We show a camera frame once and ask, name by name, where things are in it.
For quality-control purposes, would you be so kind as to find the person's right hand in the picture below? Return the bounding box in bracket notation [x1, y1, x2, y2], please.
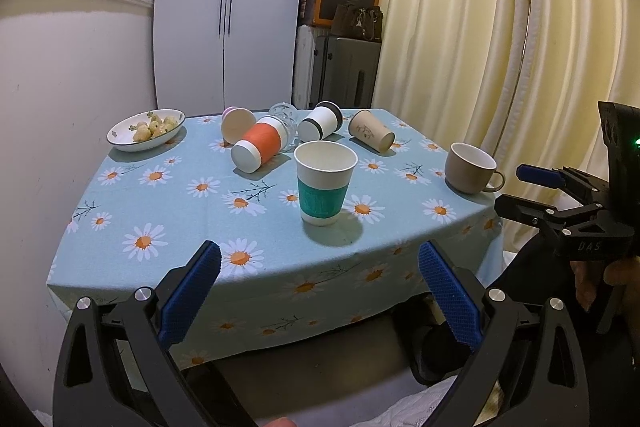
[574, 257, 640, 312]

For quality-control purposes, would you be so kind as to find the beige ceramic mug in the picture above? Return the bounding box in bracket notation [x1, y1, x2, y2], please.
[444, 142, 506, 194]

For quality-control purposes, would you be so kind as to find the teal sleeve paper cup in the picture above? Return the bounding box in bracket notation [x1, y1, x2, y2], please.
[294, 140, 359, 227]

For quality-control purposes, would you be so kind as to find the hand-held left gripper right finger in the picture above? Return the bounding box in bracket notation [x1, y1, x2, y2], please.
[417, 241, 593, 427]

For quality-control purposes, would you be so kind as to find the white oval bowl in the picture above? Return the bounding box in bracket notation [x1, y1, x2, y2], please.
[106, 109, 186, 152]

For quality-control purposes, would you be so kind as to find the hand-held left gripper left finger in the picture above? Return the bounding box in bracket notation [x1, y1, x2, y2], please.
[52, 241, 261, 427]

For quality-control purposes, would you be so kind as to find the brown handbag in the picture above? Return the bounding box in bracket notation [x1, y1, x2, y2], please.
[331, 3, 384, 42]

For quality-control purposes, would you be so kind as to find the grey suitcase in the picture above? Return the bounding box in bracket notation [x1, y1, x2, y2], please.
[311, 34, 382, 108]

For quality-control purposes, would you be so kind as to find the cream curtain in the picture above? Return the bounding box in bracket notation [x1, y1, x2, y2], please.
[362, 0, 640, 258]

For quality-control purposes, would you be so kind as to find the clear glass cup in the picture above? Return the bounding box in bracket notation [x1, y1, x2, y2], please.
[268, 102, 301, 152]

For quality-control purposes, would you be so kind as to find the pile of pale fruits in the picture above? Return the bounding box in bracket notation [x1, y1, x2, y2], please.
[127, 111, 181, 142]

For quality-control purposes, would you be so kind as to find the white appliance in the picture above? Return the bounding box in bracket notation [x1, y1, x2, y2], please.
[292, 25, 328, 110]

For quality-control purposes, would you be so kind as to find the white cloth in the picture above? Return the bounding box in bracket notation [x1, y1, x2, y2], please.
[280, 377, 501, 427]

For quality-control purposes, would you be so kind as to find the dark chair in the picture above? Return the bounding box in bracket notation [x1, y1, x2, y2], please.
[390, 297, 476, 388]

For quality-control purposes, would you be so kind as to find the white refrigerator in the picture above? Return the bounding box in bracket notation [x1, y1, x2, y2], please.
[152, 0, 311, 112]

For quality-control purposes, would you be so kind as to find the blue floral tablecloth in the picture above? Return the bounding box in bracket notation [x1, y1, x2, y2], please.
[46, 108, 506, 370]

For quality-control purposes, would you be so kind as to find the brown paper cup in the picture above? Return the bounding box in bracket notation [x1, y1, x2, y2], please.
[348, 109, 396, 154]

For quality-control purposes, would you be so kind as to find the white cup with black band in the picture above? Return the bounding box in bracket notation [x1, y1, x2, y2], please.
[298, 101, 344, 142]

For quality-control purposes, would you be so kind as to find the pink paper cup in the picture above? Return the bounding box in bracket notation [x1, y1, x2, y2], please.
[221, 107, 257, 144]

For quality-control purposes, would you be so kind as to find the orange sleeve paper cup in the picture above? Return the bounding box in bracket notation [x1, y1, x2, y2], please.
[231, 117, 291, 174]

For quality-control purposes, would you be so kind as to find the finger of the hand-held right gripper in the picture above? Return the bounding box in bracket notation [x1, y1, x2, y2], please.
[516, 164, 610, 204]
[494, 194, 607, 234]

